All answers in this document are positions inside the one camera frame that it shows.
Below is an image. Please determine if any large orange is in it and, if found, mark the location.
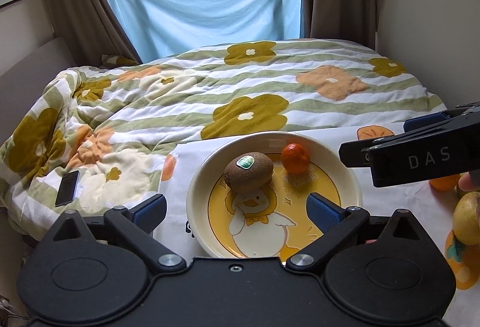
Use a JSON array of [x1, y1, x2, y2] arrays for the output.
[[429, 174, 461, 192]]

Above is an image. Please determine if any small mandarin orange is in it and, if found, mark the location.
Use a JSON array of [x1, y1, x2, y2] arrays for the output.
[[281, 142, 310, 175]]

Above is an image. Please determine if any yellow apple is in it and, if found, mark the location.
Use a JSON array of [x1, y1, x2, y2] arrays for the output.
[[452, 191, 480, 246]]

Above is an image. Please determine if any brown kiwi with sticker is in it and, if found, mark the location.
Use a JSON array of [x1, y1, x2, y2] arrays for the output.
[[224, 151, 273, 194]]

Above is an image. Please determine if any person's hand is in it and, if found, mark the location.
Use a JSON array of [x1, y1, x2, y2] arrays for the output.
[[458, 172, 480, 222]]

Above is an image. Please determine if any white fruit print cloth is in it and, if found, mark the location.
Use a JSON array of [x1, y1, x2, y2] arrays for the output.
[[153, 123, 479, 326]]

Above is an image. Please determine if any cream duck pattern plate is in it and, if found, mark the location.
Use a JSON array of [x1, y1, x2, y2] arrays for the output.
[[186, 132, 362, 260]]

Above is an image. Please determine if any black smartphone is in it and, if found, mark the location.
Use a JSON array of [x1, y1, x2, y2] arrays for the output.
[[55, 170, 79, 207]]

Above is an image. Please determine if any floral striped quilt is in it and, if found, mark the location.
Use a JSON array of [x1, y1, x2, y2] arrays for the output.
[[1, 39, 445, 240]]

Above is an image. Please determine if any grey headboard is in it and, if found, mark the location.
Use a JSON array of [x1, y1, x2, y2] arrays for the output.
[[0, 38, 76, 143]]

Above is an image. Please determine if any light blue sheet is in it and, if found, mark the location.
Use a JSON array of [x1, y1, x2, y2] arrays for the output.
[[108, 0, 302, 62]]

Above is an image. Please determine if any left brown curtain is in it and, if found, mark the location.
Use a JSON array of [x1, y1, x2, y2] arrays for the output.
[[44, 0, 141, 66]]

